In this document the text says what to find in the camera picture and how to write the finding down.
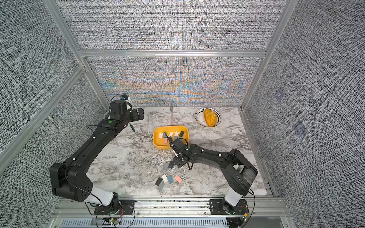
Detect yellow plastic storage box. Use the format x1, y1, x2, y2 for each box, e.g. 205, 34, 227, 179
153, 125, 189, 150

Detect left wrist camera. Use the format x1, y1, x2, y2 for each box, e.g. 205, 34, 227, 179
109, 94, 132, 121

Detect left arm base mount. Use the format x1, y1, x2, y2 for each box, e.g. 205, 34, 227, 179
93, 199, 136, 216

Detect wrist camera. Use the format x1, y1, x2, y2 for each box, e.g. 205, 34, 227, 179
169, 138, 189, 157
109, 94, 132, 121

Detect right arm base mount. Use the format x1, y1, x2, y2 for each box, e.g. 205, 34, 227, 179
209, 199, 250, 216

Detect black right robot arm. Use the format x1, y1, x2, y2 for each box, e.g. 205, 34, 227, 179
170, 142, 258, 209

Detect white patterned plate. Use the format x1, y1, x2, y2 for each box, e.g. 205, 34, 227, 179
195, 108, 221, 127

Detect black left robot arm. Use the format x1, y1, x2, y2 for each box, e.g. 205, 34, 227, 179
49, 108, 144, 211

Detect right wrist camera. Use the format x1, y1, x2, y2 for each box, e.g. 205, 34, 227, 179
169, 138, 189, 157

